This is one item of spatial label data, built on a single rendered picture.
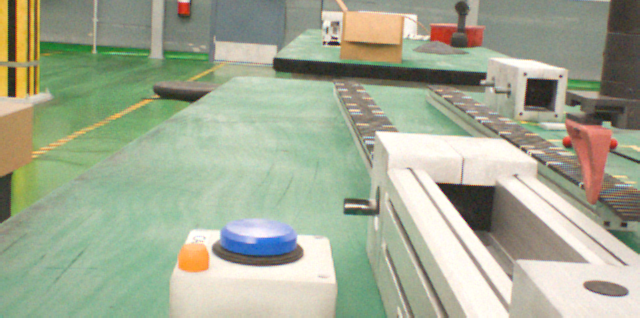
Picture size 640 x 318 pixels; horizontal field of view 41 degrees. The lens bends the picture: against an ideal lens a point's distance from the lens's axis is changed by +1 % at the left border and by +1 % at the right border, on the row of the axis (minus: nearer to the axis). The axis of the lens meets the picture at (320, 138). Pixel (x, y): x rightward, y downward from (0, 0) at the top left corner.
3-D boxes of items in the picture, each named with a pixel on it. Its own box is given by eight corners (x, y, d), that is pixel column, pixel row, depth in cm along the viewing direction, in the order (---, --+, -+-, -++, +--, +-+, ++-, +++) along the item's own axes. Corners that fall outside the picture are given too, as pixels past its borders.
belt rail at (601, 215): (425, 100, 173) (427, 85, 172) (445, 101, 173) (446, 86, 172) (593, 228, 78) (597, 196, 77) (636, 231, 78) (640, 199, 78)
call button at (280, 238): (221, 249, 46) (223, 213, 46) (295, 253, 46) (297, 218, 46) (215, 273, 42) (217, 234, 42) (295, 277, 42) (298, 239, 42)
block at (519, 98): (483, 111, 160) (488, 61, 158) (542, 115, 161) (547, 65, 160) (500, 119, 150) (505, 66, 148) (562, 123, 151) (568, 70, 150)
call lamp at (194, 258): (179, 261, 42) (180, 238, 41) (210, 263, 42) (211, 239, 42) (175, 271, 40) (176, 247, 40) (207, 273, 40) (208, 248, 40)
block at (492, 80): (471, 103, 172) (476, 57, 170) (527, 107, 172) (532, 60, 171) (483, 110, 162) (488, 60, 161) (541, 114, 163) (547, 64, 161)
